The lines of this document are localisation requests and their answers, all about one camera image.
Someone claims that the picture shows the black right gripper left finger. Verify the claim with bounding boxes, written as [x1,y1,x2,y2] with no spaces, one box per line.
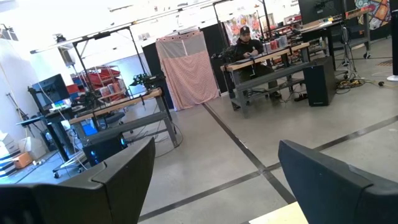
[0,136,156,224]

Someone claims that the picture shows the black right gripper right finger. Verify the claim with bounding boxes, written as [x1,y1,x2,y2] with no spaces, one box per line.
[277,139,398,224]

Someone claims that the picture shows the black computer tower blue light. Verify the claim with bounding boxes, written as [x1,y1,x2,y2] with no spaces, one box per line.
[81,133,129,167]

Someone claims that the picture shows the orange box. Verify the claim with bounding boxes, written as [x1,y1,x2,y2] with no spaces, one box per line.
[12,151,34,170]

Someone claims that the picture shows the white cardboard boxes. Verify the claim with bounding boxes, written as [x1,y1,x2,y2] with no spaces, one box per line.
[0,130,20,180]

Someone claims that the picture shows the black desk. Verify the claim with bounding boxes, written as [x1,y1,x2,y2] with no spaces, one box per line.
[15,105,83,180]

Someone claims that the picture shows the wood-top workbench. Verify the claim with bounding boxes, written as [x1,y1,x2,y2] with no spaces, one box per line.
[67,88,180,149]
[220,42,312,119]

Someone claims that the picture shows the red storage rack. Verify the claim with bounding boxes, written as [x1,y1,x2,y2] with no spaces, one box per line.
[77,64,127,103]

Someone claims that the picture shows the grey table with casters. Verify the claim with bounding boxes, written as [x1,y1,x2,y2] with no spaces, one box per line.
[298,6,373,60]

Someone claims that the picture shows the pink fabric screen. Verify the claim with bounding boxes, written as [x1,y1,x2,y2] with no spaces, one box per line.
[154,30,221,112]

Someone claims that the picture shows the black tripod stand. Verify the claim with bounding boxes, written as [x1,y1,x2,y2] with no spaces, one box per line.
[338,17,360,80]

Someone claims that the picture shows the person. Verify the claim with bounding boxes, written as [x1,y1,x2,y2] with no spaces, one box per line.
[231,26,282,100]

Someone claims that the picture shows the large black monitor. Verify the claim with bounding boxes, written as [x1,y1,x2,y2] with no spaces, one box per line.
[297,0,356,25]

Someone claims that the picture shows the colourful mural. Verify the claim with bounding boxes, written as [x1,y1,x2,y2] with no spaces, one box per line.
[354,0,392,31]

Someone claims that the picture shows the colourful poster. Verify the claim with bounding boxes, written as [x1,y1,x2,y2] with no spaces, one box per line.
[223,12,269,47]

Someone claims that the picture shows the black partition panel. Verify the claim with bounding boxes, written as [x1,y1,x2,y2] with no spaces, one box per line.
[141,22,239,110]

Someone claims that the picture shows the floor cable bundle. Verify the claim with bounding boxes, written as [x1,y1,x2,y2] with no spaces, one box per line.
[335,77,388,95]

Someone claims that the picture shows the black overhead rig frame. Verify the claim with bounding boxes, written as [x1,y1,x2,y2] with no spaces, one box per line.
[29,0,224,103]

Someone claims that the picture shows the black post white base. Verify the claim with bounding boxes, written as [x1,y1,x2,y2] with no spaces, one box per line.
[386,9,398,83]

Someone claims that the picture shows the black rig camera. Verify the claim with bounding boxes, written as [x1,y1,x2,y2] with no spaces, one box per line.
[53,32,68,44]

